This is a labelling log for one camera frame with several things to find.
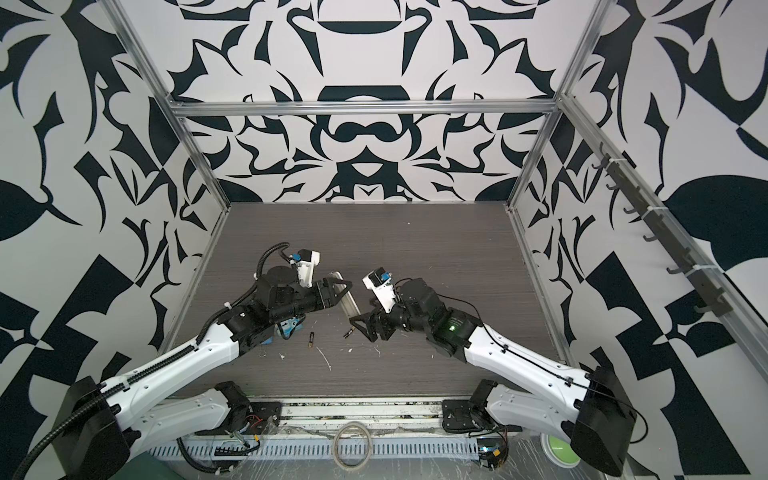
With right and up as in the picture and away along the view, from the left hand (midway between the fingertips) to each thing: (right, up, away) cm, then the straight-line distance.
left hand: (349, 281), depth 74 cm
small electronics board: (+33, -40, -3) cm, 52 cm away
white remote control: (0, -5, -1) cm, 5 cm away
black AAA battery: (-12, -18, +13) cm, 26 cm away
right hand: (+3, -7, -3) cm, 8 cm away
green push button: (+49, -38, -5) cm, 62 cm away
